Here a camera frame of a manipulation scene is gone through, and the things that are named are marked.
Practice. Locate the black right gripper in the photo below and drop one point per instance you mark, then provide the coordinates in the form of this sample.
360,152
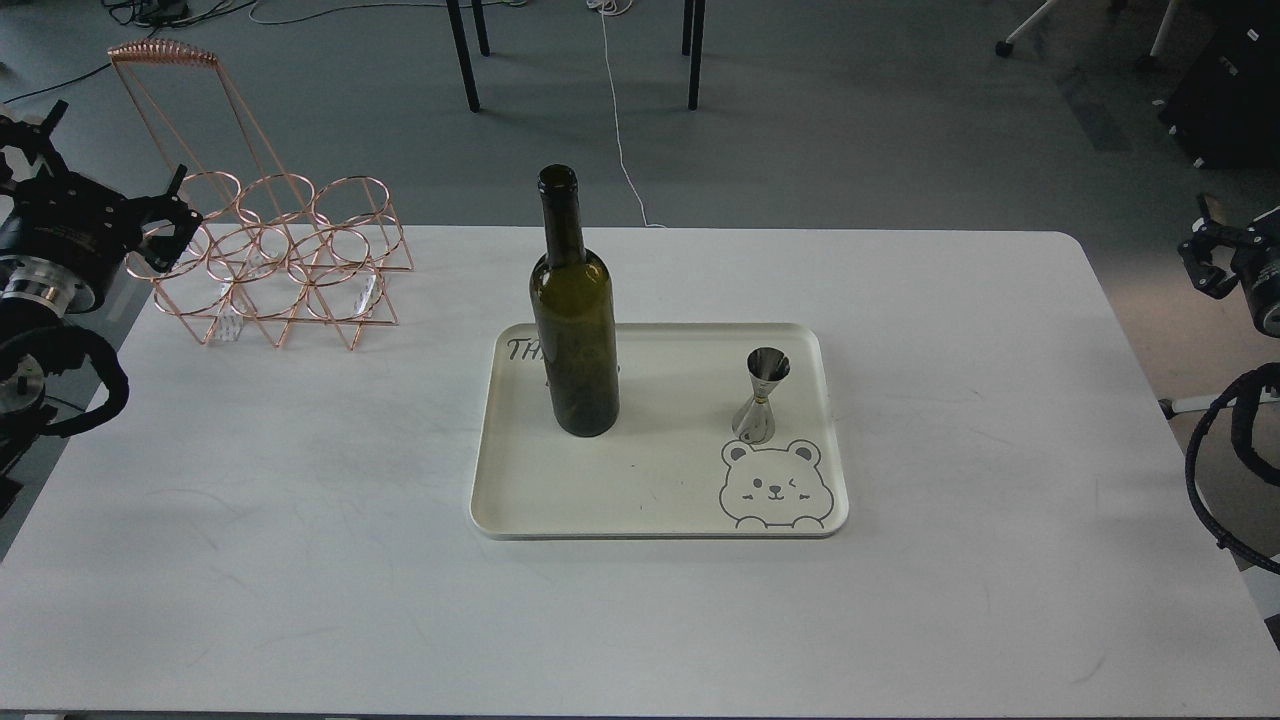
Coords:
1255,263

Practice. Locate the dark green wine bottle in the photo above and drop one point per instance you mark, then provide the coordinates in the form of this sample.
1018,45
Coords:
572,302

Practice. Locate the cream bear serving tray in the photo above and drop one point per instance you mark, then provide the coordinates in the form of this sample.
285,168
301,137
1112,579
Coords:
670,467

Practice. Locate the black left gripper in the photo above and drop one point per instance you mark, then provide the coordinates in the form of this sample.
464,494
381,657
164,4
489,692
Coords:
79,225

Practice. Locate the black table leg left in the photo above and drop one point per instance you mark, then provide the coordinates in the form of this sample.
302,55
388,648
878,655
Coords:
463,49

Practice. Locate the black equipment case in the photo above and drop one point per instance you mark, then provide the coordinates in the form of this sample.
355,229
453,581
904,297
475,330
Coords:
1225,110

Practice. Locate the copper wire bottle rack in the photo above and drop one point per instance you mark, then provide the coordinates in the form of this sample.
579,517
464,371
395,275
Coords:
274,251

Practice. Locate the black table leg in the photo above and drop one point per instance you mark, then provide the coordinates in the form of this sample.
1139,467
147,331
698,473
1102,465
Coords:
692,40
463,49

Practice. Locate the black table leg right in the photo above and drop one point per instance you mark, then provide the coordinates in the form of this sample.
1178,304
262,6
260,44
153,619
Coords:
692,40

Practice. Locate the steel double jigger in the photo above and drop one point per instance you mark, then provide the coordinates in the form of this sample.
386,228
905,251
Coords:
754,422

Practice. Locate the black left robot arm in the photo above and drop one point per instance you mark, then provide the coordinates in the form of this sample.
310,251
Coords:
38,342

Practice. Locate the white chair base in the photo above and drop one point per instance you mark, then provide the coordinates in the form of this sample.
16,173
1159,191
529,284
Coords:
1130,34

